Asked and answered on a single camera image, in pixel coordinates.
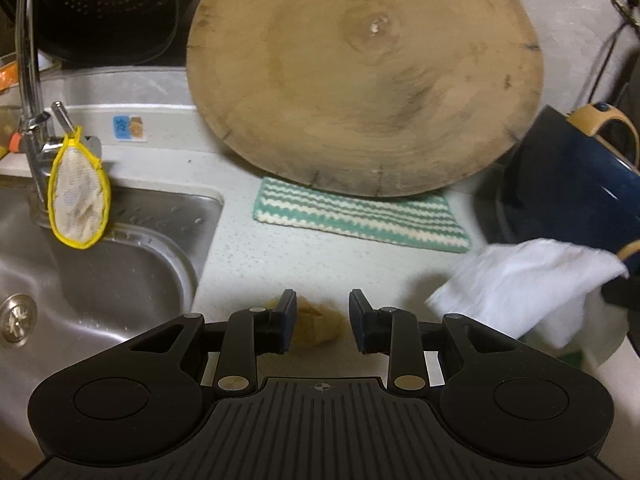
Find white paper towel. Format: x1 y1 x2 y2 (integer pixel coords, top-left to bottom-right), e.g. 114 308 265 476
425 238 628 362

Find yellow rimmed mesh strainer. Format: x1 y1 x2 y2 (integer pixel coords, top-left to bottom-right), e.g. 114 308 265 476
47 126 111 250

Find black colander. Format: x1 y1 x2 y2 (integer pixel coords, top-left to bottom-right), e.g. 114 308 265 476
32 0 191 65

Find dark blue rice cooker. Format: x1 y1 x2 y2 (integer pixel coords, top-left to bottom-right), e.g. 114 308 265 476
497 103 639 273

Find stainless steel sink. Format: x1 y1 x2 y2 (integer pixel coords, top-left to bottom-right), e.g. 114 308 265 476
1 177 222 479

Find green striped dish cloth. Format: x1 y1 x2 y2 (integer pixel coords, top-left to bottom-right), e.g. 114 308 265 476
253 178 472 254

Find round wooden cutting board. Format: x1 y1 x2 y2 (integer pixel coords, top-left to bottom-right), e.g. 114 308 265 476
186 0 544 197

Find black power cable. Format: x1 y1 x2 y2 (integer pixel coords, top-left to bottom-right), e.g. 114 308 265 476
584 14 640 106

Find chrome kitchen faucet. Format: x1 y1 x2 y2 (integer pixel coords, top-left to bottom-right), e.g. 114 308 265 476
13 0 104 212

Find orange package on sill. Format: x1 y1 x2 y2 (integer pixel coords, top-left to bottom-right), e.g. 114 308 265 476
0 53 20 92

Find brown trash piece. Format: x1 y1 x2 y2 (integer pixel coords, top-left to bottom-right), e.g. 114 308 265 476
288 296 347 352

